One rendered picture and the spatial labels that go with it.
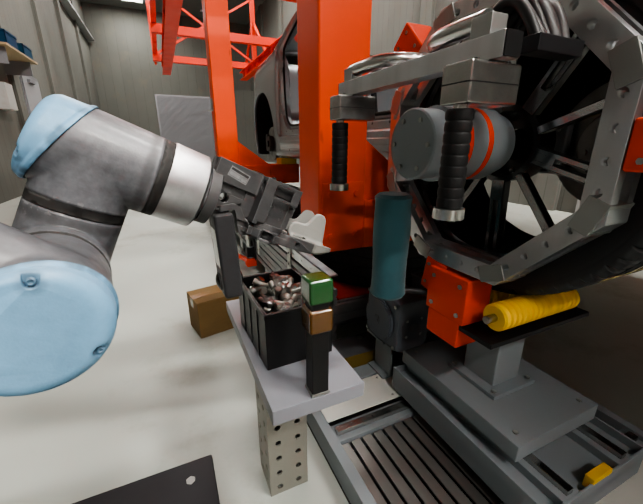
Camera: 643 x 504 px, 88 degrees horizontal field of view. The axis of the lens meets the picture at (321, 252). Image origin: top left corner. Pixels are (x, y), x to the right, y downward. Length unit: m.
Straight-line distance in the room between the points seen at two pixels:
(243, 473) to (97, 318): 0.88
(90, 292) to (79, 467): 1.04
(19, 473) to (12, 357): 1.08
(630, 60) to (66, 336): 0.68
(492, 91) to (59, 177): 0.49
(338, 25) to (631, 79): 0.68
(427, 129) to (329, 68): 0.46
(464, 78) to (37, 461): 1.37
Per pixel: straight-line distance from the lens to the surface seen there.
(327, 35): 1.04
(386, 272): 0.82
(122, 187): 0.40
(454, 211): 0.50
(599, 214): 0.64
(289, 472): 1.02
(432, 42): 0.61
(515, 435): 0.97
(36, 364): 0.29
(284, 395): 0.61
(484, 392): 1.05
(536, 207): 0.81
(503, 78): 0.53
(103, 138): 0.40
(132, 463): 1.23
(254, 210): 0.44
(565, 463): 1.08
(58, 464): 1.33
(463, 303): 0.81
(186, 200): 0.40
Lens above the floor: 0.85
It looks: 18 degrees down
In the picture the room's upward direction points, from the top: straight up
